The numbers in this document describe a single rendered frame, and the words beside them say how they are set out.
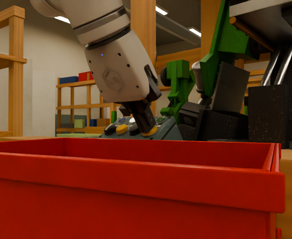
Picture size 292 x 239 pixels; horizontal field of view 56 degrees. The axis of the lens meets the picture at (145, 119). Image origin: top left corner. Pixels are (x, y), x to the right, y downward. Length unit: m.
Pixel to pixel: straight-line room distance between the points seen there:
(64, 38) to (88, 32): 9.03
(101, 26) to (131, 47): 0.05
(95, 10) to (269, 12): 0.26
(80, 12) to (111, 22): 0.04
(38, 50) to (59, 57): 0.72
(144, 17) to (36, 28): 7.65
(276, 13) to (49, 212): 0.42
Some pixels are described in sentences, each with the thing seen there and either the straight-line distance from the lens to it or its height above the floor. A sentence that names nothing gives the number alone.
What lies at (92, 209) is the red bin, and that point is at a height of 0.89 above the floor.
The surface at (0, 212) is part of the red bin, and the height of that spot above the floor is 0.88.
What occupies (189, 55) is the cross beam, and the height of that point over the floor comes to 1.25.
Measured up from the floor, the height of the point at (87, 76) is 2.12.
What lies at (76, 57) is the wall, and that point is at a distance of 9.60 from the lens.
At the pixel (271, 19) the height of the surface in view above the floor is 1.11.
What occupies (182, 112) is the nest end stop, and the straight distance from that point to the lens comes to 0.70.
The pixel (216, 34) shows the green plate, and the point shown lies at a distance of 0.69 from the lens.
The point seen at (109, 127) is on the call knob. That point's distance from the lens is 0.57.
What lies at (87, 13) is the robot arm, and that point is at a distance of 0.41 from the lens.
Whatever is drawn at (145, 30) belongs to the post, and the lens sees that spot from 1.36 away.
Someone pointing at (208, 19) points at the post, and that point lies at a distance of 1.17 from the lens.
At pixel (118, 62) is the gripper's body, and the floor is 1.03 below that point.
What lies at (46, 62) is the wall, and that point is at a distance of 8.86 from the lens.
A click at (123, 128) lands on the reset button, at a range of 0.54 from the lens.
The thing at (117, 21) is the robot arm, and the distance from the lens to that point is 0.41.
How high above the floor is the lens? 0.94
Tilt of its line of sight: 1 degrees up
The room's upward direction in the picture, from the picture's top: straight up
